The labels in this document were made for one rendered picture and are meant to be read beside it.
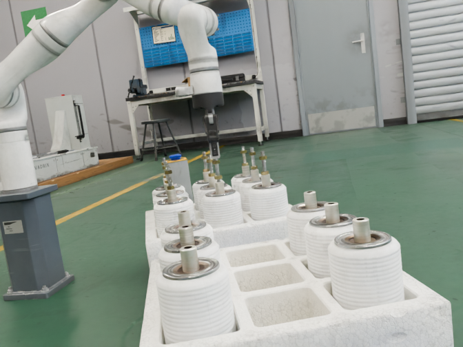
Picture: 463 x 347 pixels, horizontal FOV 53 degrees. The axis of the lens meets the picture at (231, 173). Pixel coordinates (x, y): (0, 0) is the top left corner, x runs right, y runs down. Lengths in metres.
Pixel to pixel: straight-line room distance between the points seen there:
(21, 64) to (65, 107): 3.48
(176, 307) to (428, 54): 5.72
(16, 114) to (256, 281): 0.90
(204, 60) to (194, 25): 0.08
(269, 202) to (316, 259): 0.40
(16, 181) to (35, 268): 0.25
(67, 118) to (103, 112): 2.04
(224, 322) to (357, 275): 0.18
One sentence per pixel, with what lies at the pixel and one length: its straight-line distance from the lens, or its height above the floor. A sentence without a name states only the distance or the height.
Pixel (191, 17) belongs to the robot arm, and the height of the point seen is 0.67.
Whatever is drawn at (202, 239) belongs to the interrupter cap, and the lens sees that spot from 0.75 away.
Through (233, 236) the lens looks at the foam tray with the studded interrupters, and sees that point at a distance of 1.09.
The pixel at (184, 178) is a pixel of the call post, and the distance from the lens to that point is 1.51.
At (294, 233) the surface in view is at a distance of 0.86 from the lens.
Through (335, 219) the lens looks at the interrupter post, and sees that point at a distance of 0.76.
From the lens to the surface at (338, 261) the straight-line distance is 0.64.
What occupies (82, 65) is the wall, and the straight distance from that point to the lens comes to 6.98.
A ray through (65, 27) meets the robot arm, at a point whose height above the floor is 0.72.
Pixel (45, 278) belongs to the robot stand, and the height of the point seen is 0.05.
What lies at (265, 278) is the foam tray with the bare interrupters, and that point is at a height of 0.16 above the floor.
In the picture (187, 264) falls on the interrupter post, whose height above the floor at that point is 0.26.
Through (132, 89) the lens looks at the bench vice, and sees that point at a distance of 5.63.
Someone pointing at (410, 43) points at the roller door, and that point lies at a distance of 6.09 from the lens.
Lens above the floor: 0.45
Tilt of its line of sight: 8 degrees down
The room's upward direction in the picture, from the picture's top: 8 degrees counter-clockwise
